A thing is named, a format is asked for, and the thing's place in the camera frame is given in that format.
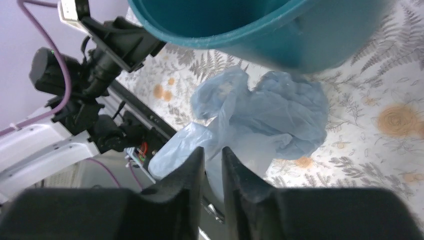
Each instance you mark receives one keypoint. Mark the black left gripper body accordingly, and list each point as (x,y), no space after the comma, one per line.
(120,46)

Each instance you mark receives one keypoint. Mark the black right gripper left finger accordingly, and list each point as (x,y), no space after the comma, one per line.
(166,210)

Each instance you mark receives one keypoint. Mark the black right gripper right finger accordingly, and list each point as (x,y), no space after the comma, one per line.
(256,210)

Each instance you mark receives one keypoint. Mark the light blue plastic trash bag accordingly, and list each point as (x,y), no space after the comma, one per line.
(283,117)

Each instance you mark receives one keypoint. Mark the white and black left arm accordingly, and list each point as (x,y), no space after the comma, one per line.
(90,112)

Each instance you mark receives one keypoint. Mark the teal plastic trash bin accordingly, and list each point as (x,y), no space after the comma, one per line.
(304,36)

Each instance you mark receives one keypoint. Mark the floral patterned table cloth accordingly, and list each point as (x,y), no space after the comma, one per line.
(375,129)

